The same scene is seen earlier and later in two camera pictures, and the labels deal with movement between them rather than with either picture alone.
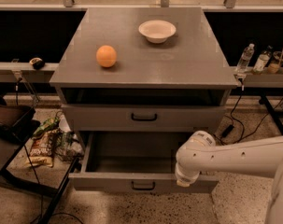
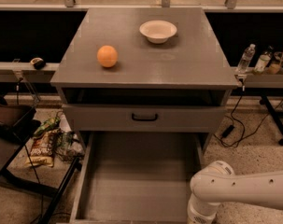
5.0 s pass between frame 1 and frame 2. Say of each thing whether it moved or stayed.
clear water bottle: stayed
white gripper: moved
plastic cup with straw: stayed
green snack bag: stayed
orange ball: stayed
